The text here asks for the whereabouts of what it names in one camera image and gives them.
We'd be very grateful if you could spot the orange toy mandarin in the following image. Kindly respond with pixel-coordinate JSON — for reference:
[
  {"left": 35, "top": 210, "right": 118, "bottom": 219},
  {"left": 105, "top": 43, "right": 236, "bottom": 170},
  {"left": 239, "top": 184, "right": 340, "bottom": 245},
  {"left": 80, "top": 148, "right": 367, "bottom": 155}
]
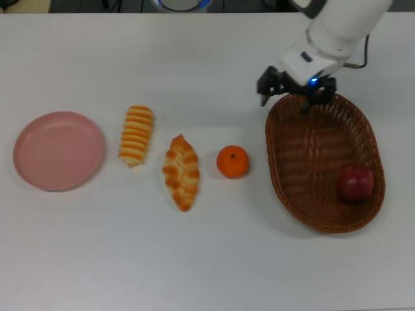
[{"left": 216, "top": 144, "right": 250, "bottom": 179}]

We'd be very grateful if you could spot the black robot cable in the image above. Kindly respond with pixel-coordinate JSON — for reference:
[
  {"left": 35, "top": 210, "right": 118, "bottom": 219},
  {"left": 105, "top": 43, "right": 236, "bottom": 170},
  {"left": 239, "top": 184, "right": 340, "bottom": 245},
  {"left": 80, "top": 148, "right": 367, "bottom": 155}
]
[{"left": 343, "top": 32, "right": 371, "bottom": 69}]

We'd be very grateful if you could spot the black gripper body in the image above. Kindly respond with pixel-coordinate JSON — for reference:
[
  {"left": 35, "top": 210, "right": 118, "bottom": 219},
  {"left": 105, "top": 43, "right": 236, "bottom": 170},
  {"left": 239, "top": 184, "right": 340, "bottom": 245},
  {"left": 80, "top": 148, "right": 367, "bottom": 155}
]
[{"left": 280, "top": 71, "right": 322, "bottom": 97}]

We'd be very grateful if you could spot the striped toy bread roll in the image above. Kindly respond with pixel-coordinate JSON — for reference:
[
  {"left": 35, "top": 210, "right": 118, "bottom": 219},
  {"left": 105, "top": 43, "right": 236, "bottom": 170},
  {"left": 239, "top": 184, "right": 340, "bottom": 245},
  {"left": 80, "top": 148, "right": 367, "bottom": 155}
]
[{"left": 117, "top": 104, "right": 154, "bottom": 168}]

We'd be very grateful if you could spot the red toy apple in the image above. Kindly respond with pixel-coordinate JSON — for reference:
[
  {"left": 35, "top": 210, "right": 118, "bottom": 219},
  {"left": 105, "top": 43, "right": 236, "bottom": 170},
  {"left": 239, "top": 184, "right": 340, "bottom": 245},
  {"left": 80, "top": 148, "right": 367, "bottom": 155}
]
[{"left": 336, "top": 164, "right": 375, "bottom": 203}]

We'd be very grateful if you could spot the braided golden toy bread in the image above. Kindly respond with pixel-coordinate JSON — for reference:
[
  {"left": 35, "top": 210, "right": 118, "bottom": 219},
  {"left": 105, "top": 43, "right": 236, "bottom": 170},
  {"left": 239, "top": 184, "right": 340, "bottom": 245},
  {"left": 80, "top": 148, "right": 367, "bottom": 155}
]
[{"left": 161, "top": 133, "right": 200, "bottom": 213}]

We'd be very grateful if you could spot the pink plate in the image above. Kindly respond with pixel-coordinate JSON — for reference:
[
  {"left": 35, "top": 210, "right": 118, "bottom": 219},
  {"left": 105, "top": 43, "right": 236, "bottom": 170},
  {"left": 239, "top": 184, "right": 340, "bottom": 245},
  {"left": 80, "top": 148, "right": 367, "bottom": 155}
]
[{"left": 12, "top": 111, "right": 105, "bottom": 192}]

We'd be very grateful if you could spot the brown woven basket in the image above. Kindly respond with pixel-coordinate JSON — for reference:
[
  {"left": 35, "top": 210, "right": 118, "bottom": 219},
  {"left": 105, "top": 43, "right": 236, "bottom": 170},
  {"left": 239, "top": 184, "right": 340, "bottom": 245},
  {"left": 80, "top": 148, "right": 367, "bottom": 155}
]
[{"left": 265, "top": 93, "right": 386, "bottom": 235}]

